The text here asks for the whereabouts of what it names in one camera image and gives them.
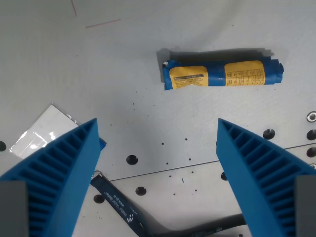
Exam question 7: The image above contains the blue yellow rolled snack package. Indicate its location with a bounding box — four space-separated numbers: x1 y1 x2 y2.
162 59 284 91

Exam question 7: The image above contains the clear plastic badge holder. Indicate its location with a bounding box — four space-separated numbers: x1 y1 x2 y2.
9 105 107 160

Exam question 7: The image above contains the dark blue printed lanyard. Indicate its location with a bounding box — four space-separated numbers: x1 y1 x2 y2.
90 170 247 237

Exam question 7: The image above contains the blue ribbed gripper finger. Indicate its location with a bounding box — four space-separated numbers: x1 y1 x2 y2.
216 118 316 237
0 118 101 237

